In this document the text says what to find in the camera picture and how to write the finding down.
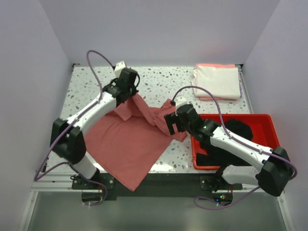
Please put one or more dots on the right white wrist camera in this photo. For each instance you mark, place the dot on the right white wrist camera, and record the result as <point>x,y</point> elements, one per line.
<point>178,102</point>

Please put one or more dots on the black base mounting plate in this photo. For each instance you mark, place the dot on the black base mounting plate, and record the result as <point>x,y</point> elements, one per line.
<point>188,185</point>

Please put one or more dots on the folded light pink shirt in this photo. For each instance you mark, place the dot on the folded light pink shirt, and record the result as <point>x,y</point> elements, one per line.
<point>216,65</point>

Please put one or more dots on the red plastic bin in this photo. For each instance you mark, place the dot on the red plastic bin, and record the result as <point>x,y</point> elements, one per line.
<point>262,128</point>

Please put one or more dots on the folded white t shirt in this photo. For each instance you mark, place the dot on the folded white t shirt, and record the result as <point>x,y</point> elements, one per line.
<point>221,82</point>

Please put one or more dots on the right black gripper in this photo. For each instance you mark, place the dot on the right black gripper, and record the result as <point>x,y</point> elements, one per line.
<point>171,128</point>

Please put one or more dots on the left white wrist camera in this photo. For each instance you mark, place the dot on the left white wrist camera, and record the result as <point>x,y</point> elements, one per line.
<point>119,67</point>

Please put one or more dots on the aluminium front rail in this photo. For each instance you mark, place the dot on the aluminium front rail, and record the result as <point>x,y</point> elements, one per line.
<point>270,179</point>

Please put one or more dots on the pink polo shirt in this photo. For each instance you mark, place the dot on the pink polo shirt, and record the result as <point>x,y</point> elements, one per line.
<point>128,141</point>

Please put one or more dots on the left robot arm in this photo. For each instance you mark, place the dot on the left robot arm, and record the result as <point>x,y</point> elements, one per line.
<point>67,136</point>

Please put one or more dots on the black clothes in bin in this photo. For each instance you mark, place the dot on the black clothes in bin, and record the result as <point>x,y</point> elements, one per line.
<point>216,156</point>

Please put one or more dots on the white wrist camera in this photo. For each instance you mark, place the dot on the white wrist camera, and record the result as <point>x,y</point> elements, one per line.
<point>178,102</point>
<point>119,67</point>

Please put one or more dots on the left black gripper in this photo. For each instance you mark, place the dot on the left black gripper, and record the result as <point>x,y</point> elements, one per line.
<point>134,91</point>

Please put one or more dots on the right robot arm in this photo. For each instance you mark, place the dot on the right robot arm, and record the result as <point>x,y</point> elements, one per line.
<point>258,156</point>

